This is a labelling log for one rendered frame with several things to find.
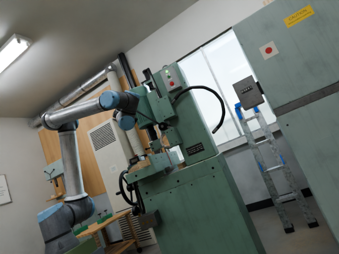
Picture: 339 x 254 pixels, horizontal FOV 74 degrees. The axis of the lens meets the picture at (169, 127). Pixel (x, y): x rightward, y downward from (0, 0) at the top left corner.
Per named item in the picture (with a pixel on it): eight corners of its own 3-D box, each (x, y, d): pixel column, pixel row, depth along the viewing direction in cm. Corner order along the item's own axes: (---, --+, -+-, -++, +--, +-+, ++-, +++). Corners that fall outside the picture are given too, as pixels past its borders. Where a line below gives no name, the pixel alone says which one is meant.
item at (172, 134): (174, 146, 156) (168, 131, 158) (183, 143, 155) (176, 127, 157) (170, 147, 147) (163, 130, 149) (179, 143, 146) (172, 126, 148)
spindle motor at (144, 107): (145, 130, 185) (132, 97, 190) (163, 122, 181) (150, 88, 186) (135, 129, 169) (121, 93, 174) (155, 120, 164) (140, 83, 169)
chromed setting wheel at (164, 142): (164, 151, 159) (158, 135, 161) (179, 144, 155) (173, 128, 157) (162, 151, 156) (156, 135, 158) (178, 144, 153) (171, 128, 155)
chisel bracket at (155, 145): (155, 152, 176) (152, 142, 177) (171, 146, 172) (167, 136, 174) (152, 153, 169) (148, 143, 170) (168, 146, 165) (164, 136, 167)
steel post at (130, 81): (184, 229, 301) (118, 57, 346) (191, 227, 297) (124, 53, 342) (182, 232, 292) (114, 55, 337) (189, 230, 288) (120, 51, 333)
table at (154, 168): (151, 175, 202) (148, 168, 203) (181, 163, 194) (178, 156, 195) (115, 189, 144) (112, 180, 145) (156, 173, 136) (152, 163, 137)
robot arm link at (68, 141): (61, 227, 146) (46, 115, 150) (82, 216, 162) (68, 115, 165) (77, 228, 139) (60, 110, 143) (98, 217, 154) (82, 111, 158)
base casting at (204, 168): (163, 186, 192) (159, 176, 194) (226, 162, 177) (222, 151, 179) (142, 199, 149) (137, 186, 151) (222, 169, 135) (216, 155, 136)
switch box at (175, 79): (170, 93, 159) (162, 74, 162) (182, 87, 157) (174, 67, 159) (167, 91, 154) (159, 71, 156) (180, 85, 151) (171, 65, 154)
